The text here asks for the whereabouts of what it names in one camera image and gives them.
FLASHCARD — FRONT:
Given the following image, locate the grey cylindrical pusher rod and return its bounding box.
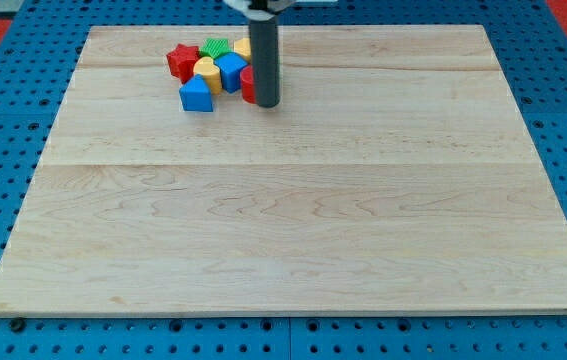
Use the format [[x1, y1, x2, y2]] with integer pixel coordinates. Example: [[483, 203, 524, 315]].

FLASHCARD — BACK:
[[248, 16, 280, 108]]

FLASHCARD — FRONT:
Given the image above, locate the light wooden board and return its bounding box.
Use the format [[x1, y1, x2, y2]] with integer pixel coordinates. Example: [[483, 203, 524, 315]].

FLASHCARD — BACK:
[[0, 25, 567, 318]]

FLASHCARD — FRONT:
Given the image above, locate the blue cube block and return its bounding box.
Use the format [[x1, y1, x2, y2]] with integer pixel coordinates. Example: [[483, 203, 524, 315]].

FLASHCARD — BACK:
[[214, 52, 248, 93]]

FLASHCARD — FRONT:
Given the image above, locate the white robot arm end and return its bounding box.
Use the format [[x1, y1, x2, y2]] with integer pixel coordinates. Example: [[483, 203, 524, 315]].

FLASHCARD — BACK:
[[223, 0, 338, 21]]

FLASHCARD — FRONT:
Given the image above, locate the blue triangle block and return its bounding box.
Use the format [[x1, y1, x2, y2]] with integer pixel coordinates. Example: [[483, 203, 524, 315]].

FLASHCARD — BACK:
[[179, 75, 213, 112]]

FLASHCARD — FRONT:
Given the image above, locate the red cylinder block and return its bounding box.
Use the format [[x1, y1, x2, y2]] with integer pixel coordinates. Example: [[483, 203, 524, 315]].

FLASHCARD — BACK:
[[239, 65, 256, 104]]

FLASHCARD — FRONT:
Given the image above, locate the red star block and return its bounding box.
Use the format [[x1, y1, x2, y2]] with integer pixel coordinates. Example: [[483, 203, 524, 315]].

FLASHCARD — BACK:
[[166, 43, 200, 84]]

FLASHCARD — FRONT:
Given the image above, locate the yellow heart block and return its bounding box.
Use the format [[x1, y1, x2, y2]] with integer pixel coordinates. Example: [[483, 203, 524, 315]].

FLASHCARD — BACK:
[[193, 57, 223, 95]]

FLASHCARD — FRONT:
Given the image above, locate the yellow block behind rod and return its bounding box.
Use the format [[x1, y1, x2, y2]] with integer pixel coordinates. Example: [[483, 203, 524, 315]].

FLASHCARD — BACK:
[[233, 38, 252, 64]]

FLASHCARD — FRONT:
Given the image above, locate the green star block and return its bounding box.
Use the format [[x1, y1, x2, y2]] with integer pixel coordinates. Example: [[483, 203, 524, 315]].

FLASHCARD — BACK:
[[199, 38, 232, 59]]

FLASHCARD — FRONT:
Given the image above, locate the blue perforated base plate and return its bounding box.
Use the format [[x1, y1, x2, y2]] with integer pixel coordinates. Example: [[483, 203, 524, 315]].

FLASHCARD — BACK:
[[0, 1, 567, 359]]

